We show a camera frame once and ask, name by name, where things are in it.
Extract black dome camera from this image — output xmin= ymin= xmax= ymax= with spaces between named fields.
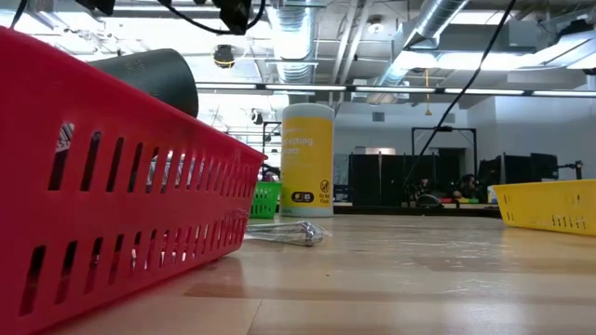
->
xmin=213 ymin=44 xmax=236 ymax=70

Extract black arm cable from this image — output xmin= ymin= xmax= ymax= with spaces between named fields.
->
xmin=402 ymin=0 xmax=518 ymax=192
xmin=157 ymin=0 xmax=266 ymax=36

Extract yellow plastic slotted basket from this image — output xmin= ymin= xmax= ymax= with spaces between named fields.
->
xmin=492 ymin=179 xmax=596 ymax=237

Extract small black distant frame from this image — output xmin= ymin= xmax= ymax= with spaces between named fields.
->
xmin=261 ymin=121 xmax=283 ymax=154

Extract silver ribbed ventilation duct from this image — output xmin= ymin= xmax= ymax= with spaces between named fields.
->
xmin=267 ymin=0 xmax=322 ymax=85

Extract black aluminium table frame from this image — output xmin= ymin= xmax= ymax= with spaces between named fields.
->
xmin=332 ymin=204 xmax=503 ymax=219

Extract small metal tool clear packet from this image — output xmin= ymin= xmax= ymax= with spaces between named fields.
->
xmin=244 ymin=220 xmax=332 ymax=248

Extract red plastic slotted basket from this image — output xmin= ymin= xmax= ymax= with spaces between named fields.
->
xmin=0 ymin=26 xmax=267 ymax=335

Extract black device on stand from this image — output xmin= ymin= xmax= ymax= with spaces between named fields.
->
xmin=557 ymin=160 xmax=586 ymax=181

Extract black distant station frame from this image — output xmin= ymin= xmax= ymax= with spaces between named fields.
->
xmin=411 ymin=126 xmax=479 ymax=206

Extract silver smooth ventilation duct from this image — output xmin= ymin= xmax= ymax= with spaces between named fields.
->
xmin=372 ymin=0 xmax=469 ymax=92

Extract thin black hanging cable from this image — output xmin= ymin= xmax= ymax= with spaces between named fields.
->
xmin=8 ymin=0 xmax=29 ymax=29

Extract green plastic slotted basket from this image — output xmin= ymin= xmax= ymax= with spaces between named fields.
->
xmin=250 ymin=181 xmax=283 ymax=220

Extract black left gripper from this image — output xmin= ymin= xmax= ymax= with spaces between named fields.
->
xmin=218 ymin=0 xmax=252 ymax=36

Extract person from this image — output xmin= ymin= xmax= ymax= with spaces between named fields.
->
xmin=449 ymin=173 xmax=481 ymax=200

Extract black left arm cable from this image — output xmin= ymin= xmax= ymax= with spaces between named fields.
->
xmin=157 ymin=0 xmax=266 ymax=36

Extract long white strip light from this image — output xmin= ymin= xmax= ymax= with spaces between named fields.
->
xmin=356 ymin=86 xmax=437 ymax=94
xmin=195 ymin=82 xmax=258 ymax=90
xmin=444 ymin=87 xmax=526 ymax=96
xmin=533 ymin=89 xmax=596 ymax=98
xmin=264 ymin=84 xmax=348 ymax=92

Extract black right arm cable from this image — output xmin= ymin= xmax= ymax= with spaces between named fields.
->
xmin=402 ymin=0 xmax=518 ymax=192

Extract yellow wipes canister white lid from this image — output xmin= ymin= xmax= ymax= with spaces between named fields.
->
xmin=278 ymin=102 xmax=335 ymax=219

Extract yellow hanging pendant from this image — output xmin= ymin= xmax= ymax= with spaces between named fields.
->
xmin=423 ymin=68 xmax=433 ymax=117

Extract black partition panels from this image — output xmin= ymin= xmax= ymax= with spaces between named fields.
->
xmin=348 ymin=153 xmax=467 ymax=207

